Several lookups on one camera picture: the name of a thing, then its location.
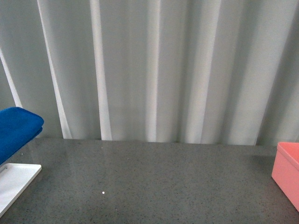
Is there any white towel rack base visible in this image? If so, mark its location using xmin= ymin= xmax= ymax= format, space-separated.
xmin=0 ymin=163 xmax=42 ymax=216

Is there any white pleated curtain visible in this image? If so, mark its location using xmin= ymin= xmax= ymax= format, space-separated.
xmin=0 ymin=0 xmax=299 ymax=145

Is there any blue microfiber cloth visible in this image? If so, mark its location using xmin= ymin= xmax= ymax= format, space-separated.
xmin=0 ymin=107 xmax=44 ymax=163

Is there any pink plastic bin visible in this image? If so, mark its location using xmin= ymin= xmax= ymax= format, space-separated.
xmin=271 ymin=142 xmax=299 ymax=210

